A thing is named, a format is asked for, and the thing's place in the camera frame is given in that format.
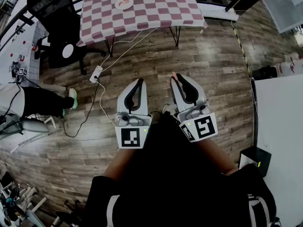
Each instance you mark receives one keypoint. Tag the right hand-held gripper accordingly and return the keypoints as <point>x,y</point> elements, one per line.
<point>204,126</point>

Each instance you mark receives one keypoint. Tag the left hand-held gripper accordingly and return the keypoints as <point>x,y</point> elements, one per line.
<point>129,138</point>

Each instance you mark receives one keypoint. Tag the white plate with food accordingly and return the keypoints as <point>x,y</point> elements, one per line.
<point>124,7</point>

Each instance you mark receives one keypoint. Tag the person's left forearm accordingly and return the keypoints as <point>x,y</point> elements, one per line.
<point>120,162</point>

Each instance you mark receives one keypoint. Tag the person's right forearm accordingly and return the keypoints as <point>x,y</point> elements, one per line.
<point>217,157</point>

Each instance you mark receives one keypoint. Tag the white round plate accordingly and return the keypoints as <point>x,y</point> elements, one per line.
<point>68,51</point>

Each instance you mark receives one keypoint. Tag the person's white shoe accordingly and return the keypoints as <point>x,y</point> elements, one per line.
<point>166,108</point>

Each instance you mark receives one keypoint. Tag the white power strip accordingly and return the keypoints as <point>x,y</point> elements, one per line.
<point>95,74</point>

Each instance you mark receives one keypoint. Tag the black table leg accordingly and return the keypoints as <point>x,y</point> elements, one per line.
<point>110,47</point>
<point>175,38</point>

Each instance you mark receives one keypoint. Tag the yellow black striped tape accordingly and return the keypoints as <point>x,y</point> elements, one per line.
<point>242,49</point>

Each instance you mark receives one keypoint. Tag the black bag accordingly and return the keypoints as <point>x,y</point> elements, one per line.
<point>265,72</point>

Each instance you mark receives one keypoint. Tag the person's black clothing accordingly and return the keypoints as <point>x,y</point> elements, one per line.
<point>170,174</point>

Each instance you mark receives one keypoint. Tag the white base board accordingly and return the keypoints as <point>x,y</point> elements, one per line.
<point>220,12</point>

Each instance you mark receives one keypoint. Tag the red white checkered tablecloth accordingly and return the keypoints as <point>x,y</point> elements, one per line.
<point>154,11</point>

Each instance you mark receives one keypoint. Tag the black box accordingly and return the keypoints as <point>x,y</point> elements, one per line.
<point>262,159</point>

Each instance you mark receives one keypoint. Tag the plain white table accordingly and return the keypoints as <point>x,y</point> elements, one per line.
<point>281,126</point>

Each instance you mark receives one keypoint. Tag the white jug red label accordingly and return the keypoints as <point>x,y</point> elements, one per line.
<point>292,57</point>
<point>286,68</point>

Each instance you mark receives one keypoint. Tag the grey chair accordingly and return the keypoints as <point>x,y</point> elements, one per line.
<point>30,125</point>

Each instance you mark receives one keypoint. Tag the white bottle red label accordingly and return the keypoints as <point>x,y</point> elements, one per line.
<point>34,47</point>

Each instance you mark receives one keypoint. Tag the black office chair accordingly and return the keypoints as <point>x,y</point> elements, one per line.
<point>59,15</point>

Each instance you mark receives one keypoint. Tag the white tiled table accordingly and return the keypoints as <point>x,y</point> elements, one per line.
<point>26,58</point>

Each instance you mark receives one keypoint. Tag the idle hand-held gripper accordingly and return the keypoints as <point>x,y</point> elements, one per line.
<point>20,72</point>

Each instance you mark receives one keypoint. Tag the red white small container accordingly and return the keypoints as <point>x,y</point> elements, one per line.
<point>21,57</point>

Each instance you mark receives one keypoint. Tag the grey translucent panel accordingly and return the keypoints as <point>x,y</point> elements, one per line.
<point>281,8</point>

